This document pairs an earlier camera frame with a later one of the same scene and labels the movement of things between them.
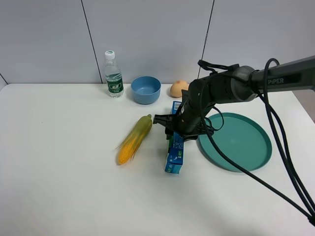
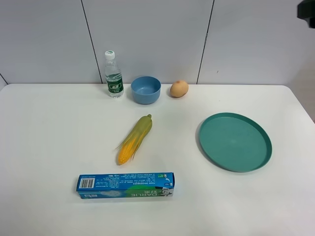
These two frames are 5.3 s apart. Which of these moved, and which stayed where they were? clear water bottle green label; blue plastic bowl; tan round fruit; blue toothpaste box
Moved: blue toothpaste box
Stayed: clear water bottle green label; blue plastic bowl; tan round fruit
